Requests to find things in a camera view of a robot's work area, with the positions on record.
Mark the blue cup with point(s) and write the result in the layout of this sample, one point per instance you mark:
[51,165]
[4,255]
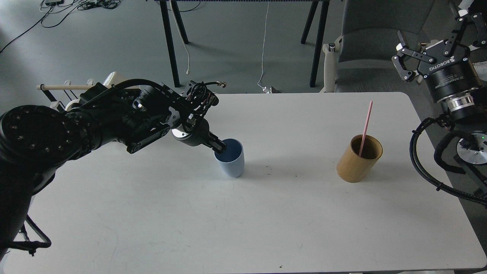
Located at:
[232,159]

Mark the white mug behind rack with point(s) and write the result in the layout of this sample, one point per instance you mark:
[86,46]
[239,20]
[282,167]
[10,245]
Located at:
[114,78]

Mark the pink chopstick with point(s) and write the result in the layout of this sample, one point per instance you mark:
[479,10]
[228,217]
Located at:
[366,124]

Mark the black table legs left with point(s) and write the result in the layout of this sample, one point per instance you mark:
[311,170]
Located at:
[167,6]

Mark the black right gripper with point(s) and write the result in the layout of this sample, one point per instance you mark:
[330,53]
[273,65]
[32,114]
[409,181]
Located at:
[450,79]

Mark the white mug on rack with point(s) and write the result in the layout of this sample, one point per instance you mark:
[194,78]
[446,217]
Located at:
[72,103]

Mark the black table legs right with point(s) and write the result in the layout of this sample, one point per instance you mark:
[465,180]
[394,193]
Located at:
[319,36]

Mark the grey office chair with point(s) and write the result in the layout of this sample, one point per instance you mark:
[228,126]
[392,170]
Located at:
[369,30]

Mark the bamboo wooden cup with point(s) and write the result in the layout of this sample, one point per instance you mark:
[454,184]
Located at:
[359,158]

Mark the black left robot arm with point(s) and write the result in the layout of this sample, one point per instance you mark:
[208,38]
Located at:
[37,140]

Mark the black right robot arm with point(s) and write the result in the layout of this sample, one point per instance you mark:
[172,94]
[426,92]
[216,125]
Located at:
[463,148]

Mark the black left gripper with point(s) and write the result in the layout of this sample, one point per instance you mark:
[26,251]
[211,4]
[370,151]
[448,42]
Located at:
[200,136]

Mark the black wire mug rack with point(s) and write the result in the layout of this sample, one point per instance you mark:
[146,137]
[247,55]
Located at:
[60,95]

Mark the black table legs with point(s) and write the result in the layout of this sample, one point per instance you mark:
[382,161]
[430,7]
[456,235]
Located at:
[319,36]
[167,6]

